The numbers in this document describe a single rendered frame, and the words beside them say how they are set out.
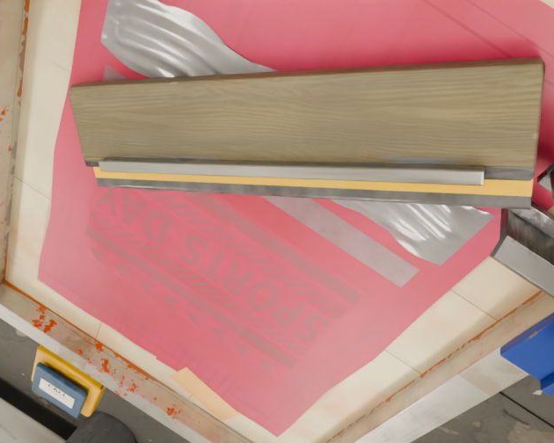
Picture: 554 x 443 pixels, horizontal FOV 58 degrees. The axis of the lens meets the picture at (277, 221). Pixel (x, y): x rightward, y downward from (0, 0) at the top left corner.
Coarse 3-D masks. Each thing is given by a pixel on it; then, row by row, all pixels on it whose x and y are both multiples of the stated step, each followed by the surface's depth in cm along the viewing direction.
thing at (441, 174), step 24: (120, 168) 44; (144, 168) 43; (168, 168) 42; (192, 168) 41; (216, 168) 40; (240, 168) 39; (264, 168) 39; (288, 168) 38; (312, 168) 37; (336, 168) 36; (360, 168) 36; (384, 168) 35; (408, 168) 34; (432, 168) 34; (456, 168) 33; (480, 168) 33
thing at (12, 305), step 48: (0, 0) 42; (0, 48) 45; (0, 96) 49; (0, 144) 54; (0, 192) 59; (0, 240) 66; (0, 288) 74; (48, 336) 72; (480, 336) 47; (144, 384) 74; (432, 384) 50; (480, 384) 46; (192, 432) 73; (384, 432) 56
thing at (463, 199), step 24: (216, 192) 44; (240, 192) 43; (264, 192) 42; (288, 192) 41; (312, 192) 40; (336, 192) 40; (360, 192) 39; (384, 192) 38; (408, 192) 37; (432, 192) 37
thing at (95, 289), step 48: (96, 0) 42; (192, 0) 39; (240, 0) 38; (288, 0) 36; (336, 0) 35; (96, 48) 45; (240, 48) 40; (288, 48) 38; (48, 240) 65; (96, 288) 67; (144, 336) 69
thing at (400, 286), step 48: (384, 0) 34; (432, 0) 33; (480, 0) 32; (528, 0) 31; (336, 48) 37; (384, 48) 36; (432, 48) 35; (480, 48) 34; (528, 48) 32; (288, 240) 50; (336, 240) 47; (384, 240) 45; (480, 240) 42; (384, 288) 48; (432, 288) 46; (192, 336) 65; (336, 336) 55; (384, 336) 52; (240, 384) 67; (288, 384) 63; (336, 384) 60
